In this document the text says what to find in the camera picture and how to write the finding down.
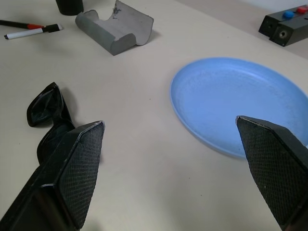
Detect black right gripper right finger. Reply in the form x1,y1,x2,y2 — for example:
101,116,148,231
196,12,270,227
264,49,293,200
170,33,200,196
235,115,308,231

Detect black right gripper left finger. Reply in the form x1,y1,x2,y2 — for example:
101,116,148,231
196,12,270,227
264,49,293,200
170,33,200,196
0,120,106,231

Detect black sunglasses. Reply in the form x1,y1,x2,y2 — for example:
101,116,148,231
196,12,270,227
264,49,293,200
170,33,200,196
26,81,76,166

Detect white marker with black cap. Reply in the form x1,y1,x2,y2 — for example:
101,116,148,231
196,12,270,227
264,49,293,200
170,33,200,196
3,23,64,40

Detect grey glasses case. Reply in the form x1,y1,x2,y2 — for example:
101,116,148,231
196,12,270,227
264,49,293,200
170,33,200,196
75,0,154,56

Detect black marker with red cap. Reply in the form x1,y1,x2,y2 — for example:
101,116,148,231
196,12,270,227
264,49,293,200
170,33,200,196
0,19,45,30

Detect blue plate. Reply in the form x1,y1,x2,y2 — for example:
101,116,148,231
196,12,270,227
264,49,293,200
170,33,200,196
169,57,308,159

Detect plain black box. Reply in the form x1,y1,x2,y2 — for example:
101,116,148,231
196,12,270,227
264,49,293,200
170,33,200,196
269,18,308,48

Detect black box with coloured buttons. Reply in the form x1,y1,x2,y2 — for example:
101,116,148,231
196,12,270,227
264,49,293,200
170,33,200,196
258,6,308,37

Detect black pen cup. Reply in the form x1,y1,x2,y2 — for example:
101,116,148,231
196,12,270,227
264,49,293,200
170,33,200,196
55,0,84,16

